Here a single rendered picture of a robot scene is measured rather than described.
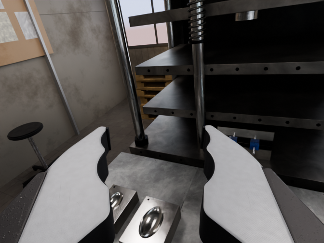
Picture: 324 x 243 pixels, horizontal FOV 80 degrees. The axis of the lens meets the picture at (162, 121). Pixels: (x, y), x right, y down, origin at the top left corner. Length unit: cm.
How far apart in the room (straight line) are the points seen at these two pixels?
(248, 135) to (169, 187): 48
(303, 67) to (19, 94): 284
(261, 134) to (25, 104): 271
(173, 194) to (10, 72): 249
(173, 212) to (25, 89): 258
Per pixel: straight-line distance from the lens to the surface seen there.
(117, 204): 93
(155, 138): 136
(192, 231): 85
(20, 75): 302
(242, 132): 109
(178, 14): 103
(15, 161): 308
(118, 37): 109
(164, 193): 96
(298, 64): 97
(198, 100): 101
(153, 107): 120
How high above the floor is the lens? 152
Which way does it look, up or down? 28 degrees down
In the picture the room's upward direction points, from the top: 9 degrees counter-clockwise
